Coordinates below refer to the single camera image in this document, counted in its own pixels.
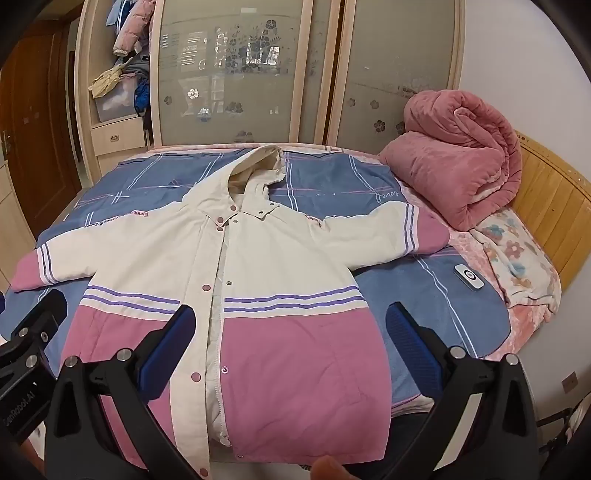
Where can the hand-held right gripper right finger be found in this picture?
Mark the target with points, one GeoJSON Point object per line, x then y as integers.
{"type": "Point", "coordinates": [413, 346]}

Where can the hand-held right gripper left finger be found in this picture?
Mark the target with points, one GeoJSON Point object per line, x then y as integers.
{"type": "Point", "coordinates": [170, 344]}

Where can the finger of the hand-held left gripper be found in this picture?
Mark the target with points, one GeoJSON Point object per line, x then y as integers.
{"type": "Point", "coordinates": [41, 314]}

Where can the white and pink hooded jacket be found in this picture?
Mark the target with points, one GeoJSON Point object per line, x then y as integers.
{"type": "Point", "coordinates": [277, 258]}

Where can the person's right hand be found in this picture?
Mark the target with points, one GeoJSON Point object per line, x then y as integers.
{"type": "Point", "coordinates": [328, 470]}

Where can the blue plaid bed sheet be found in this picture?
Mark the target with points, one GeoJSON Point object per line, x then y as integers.
{"type": "Point", "coordinates": [406, 300]}

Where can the white remote control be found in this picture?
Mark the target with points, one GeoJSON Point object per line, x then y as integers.
{"type": "Point", "coordinates": [467, 277]}

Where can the beige side cabinet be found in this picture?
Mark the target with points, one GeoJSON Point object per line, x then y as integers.
{"type": "Point", "coordinates": [11, 217]}

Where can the pink floral under sheet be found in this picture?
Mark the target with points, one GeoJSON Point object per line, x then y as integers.
{"type": "Point", "coordinates": [526, 323]}

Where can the floral pillow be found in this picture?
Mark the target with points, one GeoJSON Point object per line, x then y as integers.
{"type": "Point", "coordinates": [517, 258]}

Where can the beige wardrobe drawer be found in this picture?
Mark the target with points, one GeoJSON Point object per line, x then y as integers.
{"type": "Point", "coordinates": [115, 136]}

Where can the brown wooden door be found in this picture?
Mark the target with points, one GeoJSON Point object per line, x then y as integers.
{"type": "Point", "coordinates": [37, 115]}

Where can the wooden headboard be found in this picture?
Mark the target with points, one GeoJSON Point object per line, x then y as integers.
{"type": "Point", "coordinates": [554, 198]}

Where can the blue hanging garment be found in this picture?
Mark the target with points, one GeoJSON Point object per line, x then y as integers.
{"type": "Point", "coordinates": [141, 94]}

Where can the beige crumpled cloth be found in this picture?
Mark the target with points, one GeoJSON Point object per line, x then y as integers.
{"type": "Point", "coordinates": [106, 81]}

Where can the grey hanging garment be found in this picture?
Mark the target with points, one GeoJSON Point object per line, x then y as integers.
{"type": "Point", "coordinates": [135, 66]}

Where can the beige sliding door wardrobe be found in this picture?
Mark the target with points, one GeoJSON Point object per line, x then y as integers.
{"type": "Point", "coordinates": [369, 69]}

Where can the pink hanging puffer jacket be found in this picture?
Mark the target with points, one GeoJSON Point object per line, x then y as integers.
{"type": "Point", "coordinates": [134, 27]}

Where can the wall socket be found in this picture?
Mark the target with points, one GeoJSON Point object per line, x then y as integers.
{"type": "Point", "coordinates": [569, 381]}

